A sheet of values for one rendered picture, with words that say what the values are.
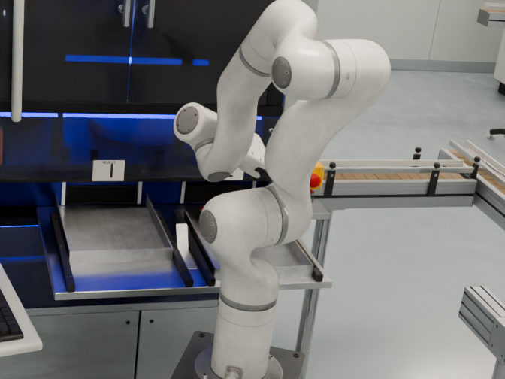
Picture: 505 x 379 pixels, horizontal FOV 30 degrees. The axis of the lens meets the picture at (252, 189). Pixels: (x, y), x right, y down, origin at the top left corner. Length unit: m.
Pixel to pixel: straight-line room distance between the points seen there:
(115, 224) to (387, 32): 5.59
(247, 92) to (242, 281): 0.37
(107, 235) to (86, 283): 0.26
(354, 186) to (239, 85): 1.17
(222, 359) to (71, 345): 0.91
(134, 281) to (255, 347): 0.47
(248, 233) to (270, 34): 0.38
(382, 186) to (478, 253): 1.99
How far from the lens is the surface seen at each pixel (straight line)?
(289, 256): 2.51
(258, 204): 1.82
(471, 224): 5.23
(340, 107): 1.67
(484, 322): 3.21
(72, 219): 2.60
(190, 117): 1.95
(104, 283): 2.30
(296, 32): 1.60
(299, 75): 1.55
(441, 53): 8.23
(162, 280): 2.33
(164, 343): 2.87
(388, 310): 4.19
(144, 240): 2.51
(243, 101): 1.85
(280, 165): 1.72
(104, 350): 2.84
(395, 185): 2.99
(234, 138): 1.87
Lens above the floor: 2.00
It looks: 23 degrees down
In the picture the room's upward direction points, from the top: 7 degrees clockwise
